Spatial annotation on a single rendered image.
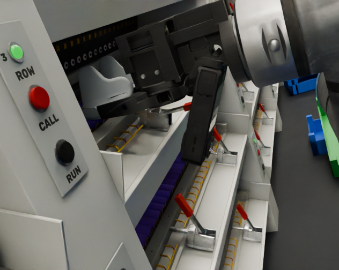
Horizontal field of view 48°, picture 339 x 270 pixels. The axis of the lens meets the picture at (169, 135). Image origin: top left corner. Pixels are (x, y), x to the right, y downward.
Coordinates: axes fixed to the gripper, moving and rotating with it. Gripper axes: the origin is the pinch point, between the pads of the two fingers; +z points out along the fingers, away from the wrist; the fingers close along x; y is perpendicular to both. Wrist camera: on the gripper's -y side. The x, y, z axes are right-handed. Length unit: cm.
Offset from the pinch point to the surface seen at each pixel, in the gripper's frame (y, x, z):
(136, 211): -9.1, 9.9, -7.1
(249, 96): -24, -74, -8
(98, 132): -1.9, 3.5, -2.6
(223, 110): -19, -48, -5
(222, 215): -25.6, -12.9, -7.7
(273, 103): -42, -117, -10
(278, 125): -52, -118, -9
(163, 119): -4.6, -4.1, -7.4
